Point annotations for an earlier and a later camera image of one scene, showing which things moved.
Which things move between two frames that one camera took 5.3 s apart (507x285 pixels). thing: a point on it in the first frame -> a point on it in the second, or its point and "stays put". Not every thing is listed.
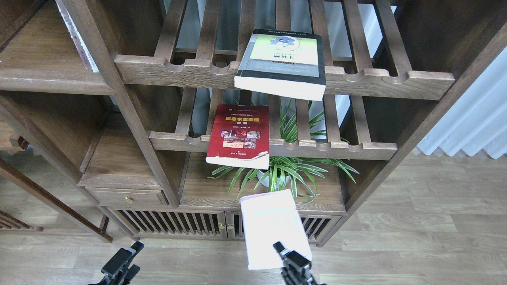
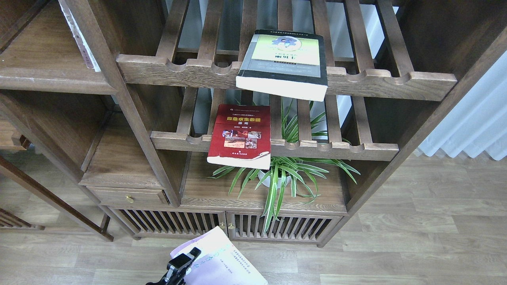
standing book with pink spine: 88,62 stays put
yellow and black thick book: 284,63 stays put
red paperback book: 239,136 stays put
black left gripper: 117,271 -> 183,261
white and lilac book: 268,219 -> 220,263
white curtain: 477,121 stays put
